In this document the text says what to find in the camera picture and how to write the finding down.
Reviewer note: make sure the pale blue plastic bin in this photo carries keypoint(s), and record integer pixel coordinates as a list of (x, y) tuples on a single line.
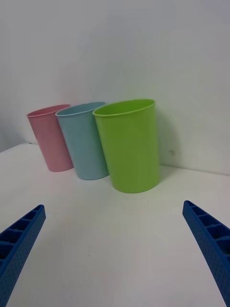
[(83, 144)]

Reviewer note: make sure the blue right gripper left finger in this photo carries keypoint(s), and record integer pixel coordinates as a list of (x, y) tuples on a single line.
[(16, 249)]

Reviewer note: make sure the green plastic bin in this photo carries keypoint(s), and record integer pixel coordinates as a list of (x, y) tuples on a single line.
[(130, 148)]

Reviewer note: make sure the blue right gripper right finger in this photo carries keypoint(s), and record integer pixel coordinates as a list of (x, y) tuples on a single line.
[(210, 244)]

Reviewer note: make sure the pink plastic bin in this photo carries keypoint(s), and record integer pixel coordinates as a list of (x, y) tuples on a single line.
[(51, 141)]

